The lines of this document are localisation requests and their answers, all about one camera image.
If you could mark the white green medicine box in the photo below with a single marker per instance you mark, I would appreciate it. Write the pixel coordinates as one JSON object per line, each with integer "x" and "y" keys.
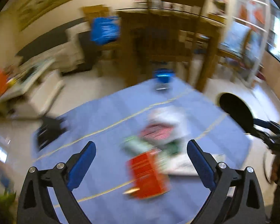
{"x": 179, "y": 165}

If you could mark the green potted plant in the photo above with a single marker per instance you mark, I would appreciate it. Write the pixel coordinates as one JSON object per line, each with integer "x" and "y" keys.
{"x": 6, "y": 207}

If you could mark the blue lidded jar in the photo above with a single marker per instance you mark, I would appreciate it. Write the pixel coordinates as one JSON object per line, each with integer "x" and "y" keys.
{"x": 163, "y": 78}

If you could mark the green bottle cap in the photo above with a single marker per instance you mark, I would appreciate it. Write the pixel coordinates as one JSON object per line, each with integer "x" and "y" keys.
{"x": 174, "y": 147}

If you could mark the red cigarette box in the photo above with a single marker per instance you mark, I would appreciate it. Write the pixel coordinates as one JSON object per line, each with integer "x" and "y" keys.
{"x": 147, "y": 175}

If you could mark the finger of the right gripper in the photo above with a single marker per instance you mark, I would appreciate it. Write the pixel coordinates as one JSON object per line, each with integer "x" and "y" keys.
{"x": 270, "y": 125}
{"x": 265, "y": 137}

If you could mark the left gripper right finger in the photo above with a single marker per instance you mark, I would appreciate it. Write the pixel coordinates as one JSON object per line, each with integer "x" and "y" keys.
{"x": 235, "y": 195}

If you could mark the wooden dining table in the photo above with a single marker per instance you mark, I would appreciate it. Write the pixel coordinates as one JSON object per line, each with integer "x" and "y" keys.
{"x": 188, "y": 42}

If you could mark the wooden chair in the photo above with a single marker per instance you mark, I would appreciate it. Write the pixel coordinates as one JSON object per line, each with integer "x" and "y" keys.
{"x": 152, "y": 35}
{"x": 240, "y": 51}
{"x": 96, "y": 52}

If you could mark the dark sofa with lace cover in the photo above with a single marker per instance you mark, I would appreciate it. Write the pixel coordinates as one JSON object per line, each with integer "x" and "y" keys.
{"x": 69, "y": 44}

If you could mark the pink patterned packet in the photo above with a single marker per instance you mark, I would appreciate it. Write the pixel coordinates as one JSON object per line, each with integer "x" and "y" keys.
{"x": 156, "y": 132}

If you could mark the gold framed wall painting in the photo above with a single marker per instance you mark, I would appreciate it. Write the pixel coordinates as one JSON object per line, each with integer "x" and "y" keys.
{"x": 32, "y": 10}

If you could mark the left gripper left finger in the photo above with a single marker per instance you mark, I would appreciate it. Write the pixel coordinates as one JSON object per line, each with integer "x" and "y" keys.
{"x": 34, "y": 204}

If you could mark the near wooden chair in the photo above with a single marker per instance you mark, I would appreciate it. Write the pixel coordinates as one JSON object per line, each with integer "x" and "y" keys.
{"x": 152, "y": 35}

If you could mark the blue checked tablecloth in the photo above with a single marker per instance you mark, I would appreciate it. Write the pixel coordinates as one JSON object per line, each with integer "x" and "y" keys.
{"x": 111, "y": 120}

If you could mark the black phone stand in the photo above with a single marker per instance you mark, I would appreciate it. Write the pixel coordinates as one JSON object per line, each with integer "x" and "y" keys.
{"x": 49, "y": 131}

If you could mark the right side wooden chair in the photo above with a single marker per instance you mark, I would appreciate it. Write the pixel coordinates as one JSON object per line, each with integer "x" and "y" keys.
{"x": 240, "y": 51}

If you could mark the white coffee table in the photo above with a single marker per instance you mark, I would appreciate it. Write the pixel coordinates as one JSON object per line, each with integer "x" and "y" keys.
{"x": 34, "y": 96}

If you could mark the green gum pack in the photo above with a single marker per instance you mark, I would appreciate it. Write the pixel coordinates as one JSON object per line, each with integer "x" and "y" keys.
{"x": 135, "y": 146}

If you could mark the far wooden chair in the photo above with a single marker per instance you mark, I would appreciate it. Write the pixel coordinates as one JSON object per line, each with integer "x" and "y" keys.
{"x": 96, "y": 52}

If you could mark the white plastic bag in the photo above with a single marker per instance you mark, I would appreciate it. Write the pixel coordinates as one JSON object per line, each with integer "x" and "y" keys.
{"x": 172, "y": 116}

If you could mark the blue plastic bag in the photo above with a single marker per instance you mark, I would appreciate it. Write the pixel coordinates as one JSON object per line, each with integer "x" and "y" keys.
{"x": 104, "y": 30}

